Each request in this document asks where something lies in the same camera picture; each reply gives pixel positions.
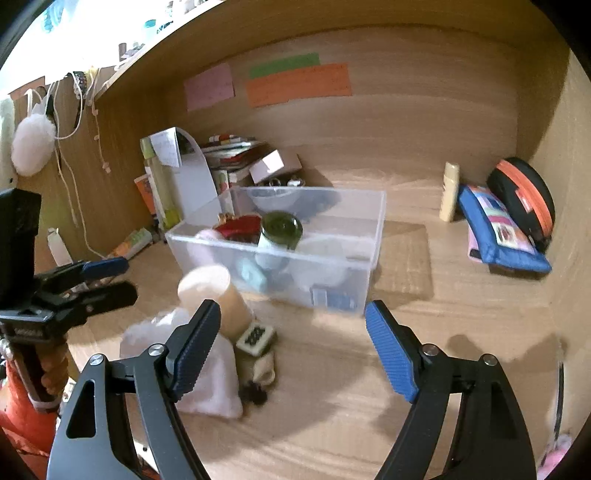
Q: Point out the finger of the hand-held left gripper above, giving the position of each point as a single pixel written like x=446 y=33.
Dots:
x=115 y=295
x=104 y=266

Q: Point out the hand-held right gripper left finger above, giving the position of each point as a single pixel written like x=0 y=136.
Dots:
x=198 y=350

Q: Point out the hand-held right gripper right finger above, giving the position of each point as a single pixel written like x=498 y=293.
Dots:
x=392 y=350

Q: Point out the white cloth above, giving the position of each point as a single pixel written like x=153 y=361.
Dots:
x=214 y=383

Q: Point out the cream cylindrical cup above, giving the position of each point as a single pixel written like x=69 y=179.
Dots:
x=207 y=286

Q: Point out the small blue box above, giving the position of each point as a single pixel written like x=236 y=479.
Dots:
x=332 y=299

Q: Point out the teal small item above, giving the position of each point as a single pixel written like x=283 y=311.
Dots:
x=251 y=274

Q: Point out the red pouch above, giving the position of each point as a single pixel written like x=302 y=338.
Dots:
x=240 y=226

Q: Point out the clear plastic storage bin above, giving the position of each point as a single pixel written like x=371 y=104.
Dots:
x=351 y=221

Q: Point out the dark green jar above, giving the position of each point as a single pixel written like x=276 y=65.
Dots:
x=279 y=226

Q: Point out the person's left forearm orange sleeve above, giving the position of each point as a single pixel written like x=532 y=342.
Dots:
x=21 y=424

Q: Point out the wooden desktop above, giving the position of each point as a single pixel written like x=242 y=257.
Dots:
x=461 y=323

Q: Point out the person's left hand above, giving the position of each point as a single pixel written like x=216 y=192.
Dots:
x=53 y=374

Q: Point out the green and orange tube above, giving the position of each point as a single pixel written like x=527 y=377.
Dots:
x=131 y=242

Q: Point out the white small bottle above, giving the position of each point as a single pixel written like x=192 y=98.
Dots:
x=59 y=247

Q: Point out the white and green tile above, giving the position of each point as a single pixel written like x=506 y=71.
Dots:
x=255 y=339

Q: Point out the beige small pouch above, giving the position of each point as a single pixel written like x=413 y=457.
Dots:
x=258 y=367

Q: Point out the orange book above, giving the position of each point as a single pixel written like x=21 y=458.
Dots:
x=145 y=194

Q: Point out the large white paper sheet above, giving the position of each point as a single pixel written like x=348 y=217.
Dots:
x=196 y=184

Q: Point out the handwritten paper note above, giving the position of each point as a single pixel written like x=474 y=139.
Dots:
x=166 y=147

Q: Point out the white fluffy pompom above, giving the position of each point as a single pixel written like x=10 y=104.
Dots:
x=32 y=143

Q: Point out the blue zip pouch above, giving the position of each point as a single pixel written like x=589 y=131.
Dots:
x=498 y=230

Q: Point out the cream small bottle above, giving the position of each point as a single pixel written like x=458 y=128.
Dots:
x=449 y=194

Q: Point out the translucent bowl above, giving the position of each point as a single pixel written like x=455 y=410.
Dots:
x=272 y=198

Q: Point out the stack of books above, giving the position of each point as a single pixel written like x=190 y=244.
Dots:
x=231 y=152

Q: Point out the small white box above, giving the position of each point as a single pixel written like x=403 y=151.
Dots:
x=268 y=166

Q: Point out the pink fluffy item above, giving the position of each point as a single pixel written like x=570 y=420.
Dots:
x=556 y=454

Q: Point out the black and orange round case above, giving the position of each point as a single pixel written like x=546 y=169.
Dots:
x=526 y=194

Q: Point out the pink paper note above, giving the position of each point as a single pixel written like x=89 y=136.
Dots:
x=210 y=86

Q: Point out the orange paper note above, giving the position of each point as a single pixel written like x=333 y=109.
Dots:
x=300 y=85

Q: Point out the green paper note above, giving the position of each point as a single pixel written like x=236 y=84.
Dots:
x=284 y=65

